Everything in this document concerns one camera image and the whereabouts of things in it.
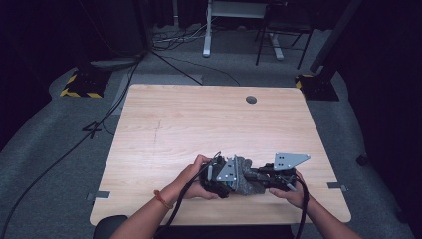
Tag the person's right hand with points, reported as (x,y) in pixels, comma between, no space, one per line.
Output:
(297,197)

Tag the person's dark clothing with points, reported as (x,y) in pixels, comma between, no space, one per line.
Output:
(232,233)

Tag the black padded seat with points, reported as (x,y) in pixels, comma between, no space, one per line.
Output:
(107,225)

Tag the grey fluffy cloth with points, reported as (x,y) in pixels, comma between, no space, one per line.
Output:
(247,187)

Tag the person's left hand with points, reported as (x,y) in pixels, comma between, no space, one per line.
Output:
(189,184)

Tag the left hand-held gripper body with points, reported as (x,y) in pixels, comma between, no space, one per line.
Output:
(229,172)

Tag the grey tape strip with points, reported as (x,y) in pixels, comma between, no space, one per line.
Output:
(336,186)
(101,195)

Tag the black yellow striped stand base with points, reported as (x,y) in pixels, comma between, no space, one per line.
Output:
(318,88)
(86,84)

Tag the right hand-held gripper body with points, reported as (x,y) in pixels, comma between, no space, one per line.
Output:
(287,161)

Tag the small black caster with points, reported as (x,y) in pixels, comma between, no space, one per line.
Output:
(362,160)

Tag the white desk frame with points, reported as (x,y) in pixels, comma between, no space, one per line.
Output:
(207,36)

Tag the black chair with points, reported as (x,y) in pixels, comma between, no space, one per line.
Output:
(285,23)

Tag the grey round table grommet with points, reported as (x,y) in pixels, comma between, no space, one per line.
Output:
(251,99)

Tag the dark slanted metal pole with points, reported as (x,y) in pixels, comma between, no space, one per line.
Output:
(335,35)

